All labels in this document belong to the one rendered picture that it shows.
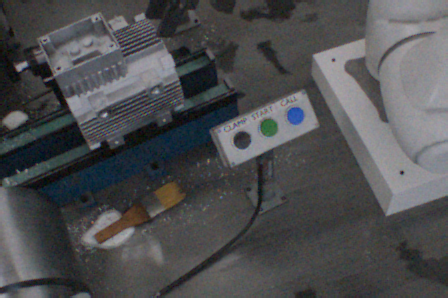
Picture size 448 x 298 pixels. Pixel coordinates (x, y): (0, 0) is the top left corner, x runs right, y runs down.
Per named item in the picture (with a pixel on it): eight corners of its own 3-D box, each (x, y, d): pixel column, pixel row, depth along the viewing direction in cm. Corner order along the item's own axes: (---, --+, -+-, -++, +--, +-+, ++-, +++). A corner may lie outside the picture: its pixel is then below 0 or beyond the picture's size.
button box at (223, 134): (224, 167, 100) (231, 169, 95) (208, 129, 100) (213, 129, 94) (311, 127, 103) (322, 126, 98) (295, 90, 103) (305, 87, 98)
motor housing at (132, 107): (98, 166, 113) (69, 107, 97) (67, 99, 122) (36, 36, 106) (191, 123, 116) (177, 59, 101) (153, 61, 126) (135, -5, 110)
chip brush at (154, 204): (102, 250, 116) (101, 248, 115) (91, 231, 119) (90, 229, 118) (189, 196, 121) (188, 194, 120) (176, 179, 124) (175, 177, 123)
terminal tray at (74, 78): (67, 103, 102) (54, 77, 96) (49, 64, 107) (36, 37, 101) (130, 76, 104) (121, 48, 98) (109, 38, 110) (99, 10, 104)
